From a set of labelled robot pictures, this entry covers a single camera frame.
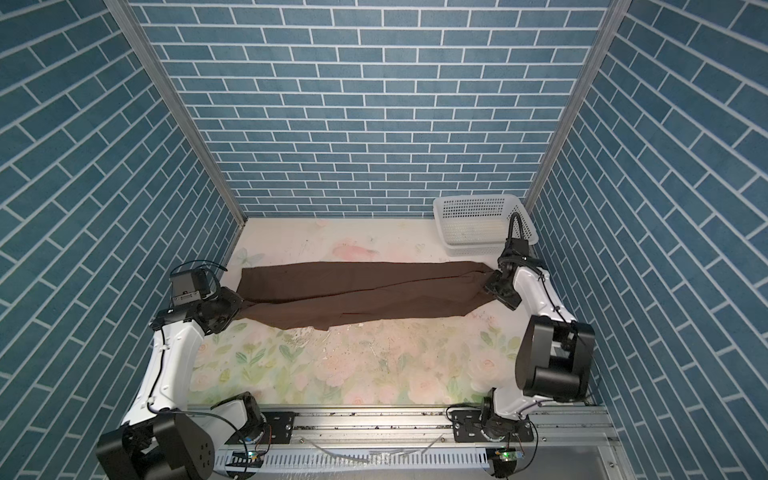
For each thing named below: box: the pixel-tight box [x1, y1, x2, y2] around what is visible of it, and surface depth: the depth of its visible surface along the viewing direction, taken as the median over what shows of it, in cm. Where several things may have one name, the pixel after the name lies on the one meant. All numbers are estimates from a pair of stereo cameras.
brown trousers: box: [237, 261, 497, 331], surface depth 100 cm
